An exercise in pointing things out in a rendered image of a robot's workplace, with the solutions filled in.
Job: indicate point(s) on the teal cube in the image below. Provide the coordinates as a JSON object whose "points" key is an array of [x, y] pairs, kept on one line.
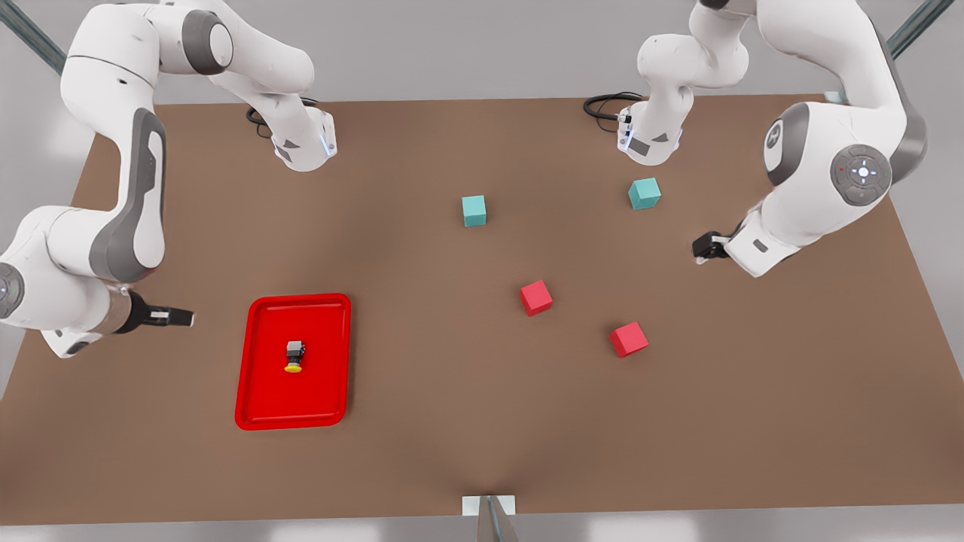
{"points": [[474, 211], [645, 193]]}

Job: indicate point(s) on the grey toy with yellow base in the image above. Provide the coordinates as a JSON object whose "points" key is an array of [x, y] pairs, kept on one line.
{"points": [[294, 355]]}

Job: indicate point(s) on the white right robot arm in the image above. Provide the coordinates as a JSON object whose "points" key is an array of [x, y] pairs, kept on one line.
{"points": [[120, 188]]}

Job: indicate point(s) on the silver frame post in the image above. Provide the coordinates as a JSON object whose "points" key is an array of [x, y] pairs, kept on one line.
{"points": [[915, 26], [491, 519], [34, 34]]}

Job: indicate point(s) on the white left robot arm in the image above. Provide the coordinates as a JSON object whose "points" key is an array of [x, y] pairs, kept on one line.
{"points": [[828, 188]]}

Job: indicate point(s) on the red plastic tray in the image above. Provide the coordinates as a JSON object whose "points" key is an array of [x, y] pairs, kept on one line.
{"points": [[294, 361]]}

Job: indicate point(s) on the red cube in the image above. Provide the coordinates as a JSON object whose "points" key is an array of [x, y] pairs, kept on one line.
{"points": [[536, 297], [629, 339]]}

